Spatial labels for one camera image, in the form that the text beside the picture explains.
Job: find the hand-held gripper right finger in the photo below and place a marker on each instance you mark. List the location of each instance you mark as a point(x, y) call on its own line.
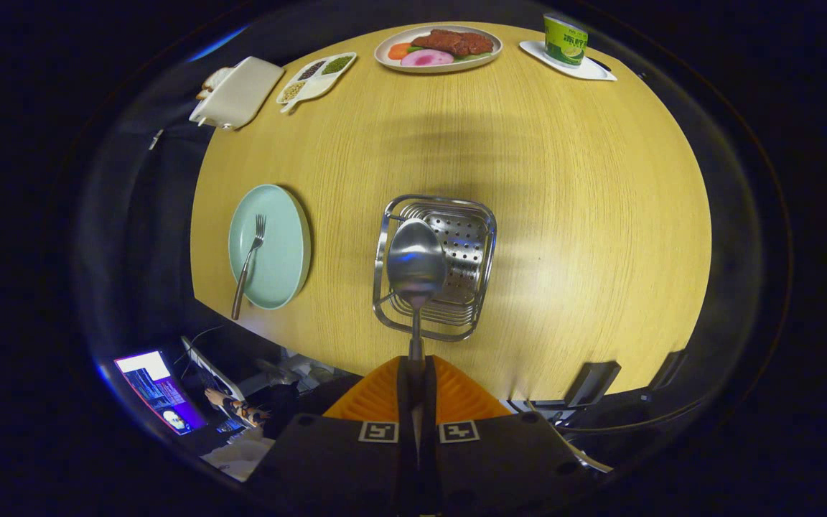
point(429, 395)

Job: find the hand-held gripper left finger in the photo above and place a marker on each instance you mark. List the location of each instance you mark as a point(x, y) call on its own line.
point(405, 395)

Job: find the metal spoon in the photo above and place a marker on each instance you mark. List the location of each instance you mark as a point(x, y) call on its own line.
point(416, 262)

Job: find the metal fork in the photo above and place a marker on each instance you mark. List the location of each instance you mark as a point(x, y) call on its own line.
point(248, 258)

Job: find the white cloth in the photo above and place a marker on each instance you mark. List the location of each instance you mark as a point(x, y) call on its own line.
point(241, 456)

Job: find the computer keyboard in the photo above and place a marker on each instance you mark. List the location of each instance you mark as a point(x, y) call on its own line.
point(212, 370)

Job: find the teal round plate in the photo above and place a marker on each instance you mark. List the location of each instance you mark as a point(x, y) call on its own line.
point(281, 244)

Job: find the lit computer monitor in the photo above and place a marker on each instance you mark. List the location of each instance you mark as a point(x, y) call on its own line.
point(159, 391)

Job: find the black backdrop cloth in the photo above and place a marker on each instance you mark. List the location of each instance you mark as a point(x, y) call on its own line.
point(141, 215)

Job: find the white divided seasoning tray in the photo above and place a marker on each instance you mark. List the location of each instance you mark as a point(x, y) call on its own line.
point(316, 82)

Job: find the pink round food slice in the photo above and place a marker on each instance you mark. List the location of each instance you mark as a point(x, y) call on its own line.
point(426, 58)

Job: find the white plate with food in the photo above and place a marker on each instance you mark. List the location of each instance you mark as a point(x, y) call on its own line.
point(385, 54)

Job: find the orange carrot slice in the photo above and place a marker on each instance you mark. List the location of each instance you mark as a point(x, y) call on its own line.
point(399, 51)

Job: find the cream toaster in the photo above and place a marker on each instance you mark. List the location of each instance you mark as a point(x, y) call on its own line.
point(241, 90)

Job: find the brown meat piece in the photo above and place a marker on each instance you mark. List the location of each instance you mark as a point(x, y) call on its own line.
point(453, 42)

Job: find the silver clip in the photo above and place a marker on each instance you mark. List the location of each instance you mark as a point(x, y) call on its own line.
point(156, 139)

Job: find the brown toast slice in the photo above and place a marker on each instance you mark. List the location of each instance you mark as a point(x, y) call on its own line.
point(205, 92)

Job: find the white square coaster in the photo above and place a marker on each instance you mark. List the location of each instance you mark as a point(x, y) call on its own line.
point(596, 72)

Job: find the white bread slice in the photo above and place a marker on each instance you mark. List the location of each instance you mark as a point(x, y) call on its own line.
point(217, 76)

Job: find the green label drink bottle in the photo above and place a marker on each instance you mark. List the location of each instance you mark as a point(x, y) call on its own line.
point(564, 39)

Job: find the black table bracket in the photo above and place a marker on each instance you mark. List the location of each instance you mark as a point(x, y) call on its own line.
point(593, 380)
point(668, 370)

